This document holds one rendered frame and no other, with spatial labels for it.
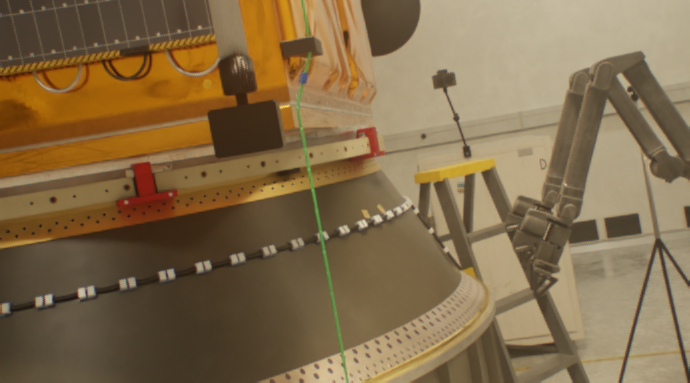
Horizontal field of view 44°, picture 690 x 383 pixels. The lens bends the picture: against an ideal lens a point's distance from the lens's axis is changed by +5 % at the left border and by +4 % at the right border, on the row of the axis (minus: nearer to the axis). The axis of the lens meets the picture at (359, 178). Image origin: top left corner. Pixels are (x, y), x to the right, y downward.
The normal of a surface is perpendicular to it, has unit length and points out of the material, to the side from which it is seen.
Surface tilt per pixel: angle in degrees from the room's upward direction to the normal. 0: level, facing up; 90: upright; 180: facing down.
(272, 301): 62
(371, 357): 43
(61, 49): 90
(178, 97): 98
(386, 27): 90
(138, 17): 90
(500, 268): 90
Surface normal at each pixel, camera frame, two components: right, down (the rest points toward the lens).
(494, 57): -0.08, 0.06
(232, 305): 0.34, -0.50
